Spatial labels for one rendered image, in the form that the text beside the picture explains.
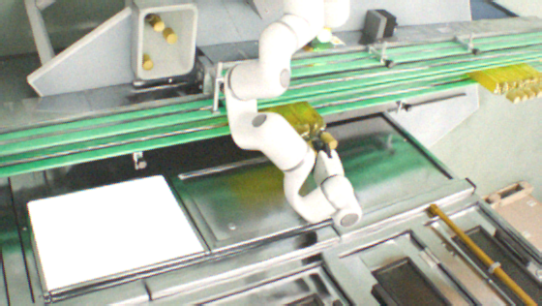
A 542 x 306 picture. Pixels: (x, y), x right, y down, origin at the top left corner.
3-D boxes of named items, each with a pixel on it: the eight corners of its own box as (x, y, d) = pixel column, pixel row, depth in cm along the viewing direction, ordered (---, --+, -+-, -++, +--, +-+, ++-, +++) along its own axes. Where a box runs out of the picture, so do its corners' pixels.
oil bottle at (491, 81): (463, 72, 224) (510, 107, 205) (466, 61, 221) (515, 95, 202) (470, 71, 227) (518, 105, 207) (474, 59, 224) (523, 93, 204)
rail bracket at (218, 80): (200, 100, 163) (217, 123, 154) (205, 50, 154) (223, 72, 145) (210, 99, 165) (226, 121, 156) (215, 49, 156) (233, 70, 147)
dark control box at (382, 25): (362, 28, 199) (376, 38, 193) (367, 9, 195) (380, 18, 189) (378, 27, 203) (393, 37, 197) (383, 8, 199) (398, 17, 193)
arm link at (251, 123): (328, 113, 127) (284, 114, 138) (275, 49, 116) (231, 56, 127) (296, 170, 119) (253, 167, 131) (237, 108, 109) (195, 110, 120)
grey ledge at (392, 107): (270, 117, 196) (286, 135, 188) (274, 96, 191) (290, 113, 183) (450, 83, 241) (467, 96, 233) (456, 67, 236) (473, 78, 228)
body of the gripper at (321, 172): (343, 200, 149) (330, 175, 157) (351, 172, 143) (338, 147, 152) (317, 202, 146) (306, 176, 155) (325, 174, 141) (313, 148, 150)
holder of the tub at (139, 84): (130, 81, 163) (136, 94, 157) (132, -2, 148) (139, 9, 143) (181, 74, 171) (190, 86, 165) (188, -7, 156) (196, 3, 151)
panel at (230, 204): (22, 207, 139) (45, 303, 116) (21, 199, 138) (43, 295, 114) (298, 149, 182) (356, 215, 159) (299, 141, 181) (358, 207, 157)
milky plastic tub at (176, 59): (130, 67, 160) (137, 81, 153) (132, -2, 148) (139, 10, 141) (183, 60, 168) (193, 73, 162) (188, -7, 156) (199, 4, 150)
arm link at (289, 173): (302, 134, 127) (347, 184, 138) (258, 165, 130) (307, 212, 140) (312, 155, 120) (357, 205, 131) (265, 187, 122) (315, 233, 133)
